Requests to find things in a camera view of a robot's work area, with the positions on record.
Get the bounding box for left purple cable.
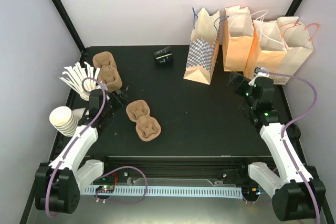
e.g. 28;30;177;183
45;77;109;218

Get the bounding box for light blue cable duct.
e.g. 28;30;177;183
81;185;243;199

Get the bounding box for cup of white straws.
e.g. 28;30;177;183
59;62;101;101

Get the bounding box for brown cup carrier stack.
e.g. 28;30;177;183
92;51;122;92

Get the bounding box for beige paper bag orange handles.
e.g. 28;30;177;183
270;16;319;85

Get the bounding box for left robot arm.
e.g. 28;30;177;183
34;90;127;216

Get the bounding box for orange paper bag middle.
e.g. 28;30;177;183
244;20;287;79

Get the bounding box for orange paper bag white handles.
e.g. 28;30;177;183
222;5;268;72

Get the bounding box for brown pulp cup carrier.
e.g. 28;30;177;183
125;100;161;142

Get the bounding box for blue checkered paper bag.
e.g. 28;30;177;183
183;7;228;85

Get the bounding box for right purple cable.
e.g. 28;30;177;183
262;69;322;222

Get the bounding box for white paper cup stack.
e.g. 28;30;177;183
49;106;78;137

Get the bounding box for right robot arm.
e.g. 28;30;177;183
228;68;326;223

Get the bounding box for purple cable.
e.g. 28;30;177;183
262;69;322;222
45;77;109;218

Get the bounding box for lying white paper cup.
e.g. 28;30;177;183
72;108;87;120

